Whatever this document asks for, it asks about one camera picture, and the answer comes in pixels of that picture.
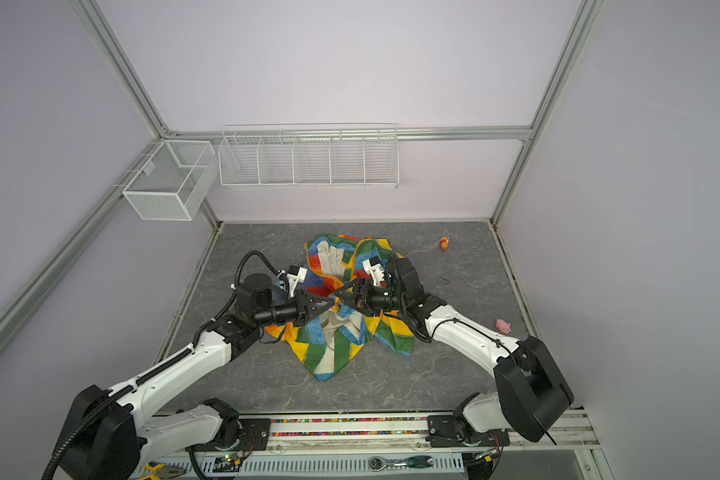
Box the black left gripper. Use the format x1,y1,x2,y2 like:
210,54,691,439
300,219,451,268
255,288,335,328

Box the multicolour patchwork jacket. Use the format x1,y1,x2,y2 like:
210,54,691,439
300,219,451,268
265,233,415,381

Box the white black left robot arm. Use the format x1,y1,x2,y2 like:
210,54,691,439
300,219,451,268
41,268,335,479

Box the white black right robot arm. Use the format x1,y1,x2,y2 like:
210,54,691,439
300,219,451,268
337,258,574,445

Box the small pink toy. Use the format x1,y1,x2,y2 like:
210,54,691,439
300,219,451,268
495,319,511,335

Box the green circuit board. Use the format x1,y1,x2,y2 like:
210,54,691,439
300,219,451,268
212,456,242,473

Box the small white mesh basket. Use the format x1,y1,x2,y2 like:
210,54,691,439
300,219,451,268
123,140,218,221

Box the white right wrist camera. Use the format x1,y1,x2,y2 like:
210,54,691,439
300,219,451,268
362,256,385,287

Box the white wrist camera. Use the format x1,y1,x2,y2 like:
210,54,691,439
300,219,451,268
362,256,385,287
281,265,308,298

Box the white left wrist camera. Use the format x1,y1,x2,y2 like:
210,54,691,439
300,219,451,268
281,265,308,298

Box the long white wire basket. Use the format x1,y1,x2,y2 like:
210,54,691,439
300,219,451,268
217,123,400,188

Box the green handled ratchet wrench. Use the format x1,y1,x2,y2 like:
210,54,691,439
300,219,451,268
368,455,434,472

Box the yellow handled pliers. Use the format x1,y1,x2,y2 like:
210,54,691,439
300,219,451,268
140,462,186,480

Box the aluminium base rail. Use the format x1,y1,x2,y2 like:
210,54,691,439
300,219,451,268
126,411,613,479

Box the black corrugated left cable conduit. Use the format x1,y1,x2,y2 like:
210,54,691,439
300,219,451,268
40,353,199,480

